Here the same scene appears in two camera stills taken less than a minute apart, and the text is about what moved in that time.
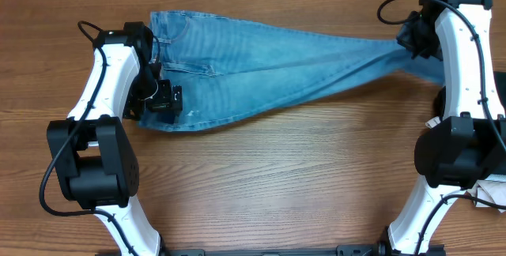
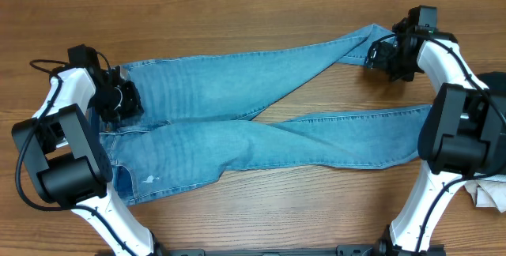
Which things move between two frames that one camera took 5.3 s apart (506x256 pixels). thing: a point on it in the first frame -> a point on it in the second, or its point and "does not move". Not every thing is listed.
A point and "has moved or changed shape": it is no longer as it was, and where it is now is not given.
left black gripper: (168, 100) -> (134, 107)
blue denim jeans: (229, 69) has moved or changed shape
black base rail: (338, 250) does not move
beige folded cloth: (491, 189) does not move
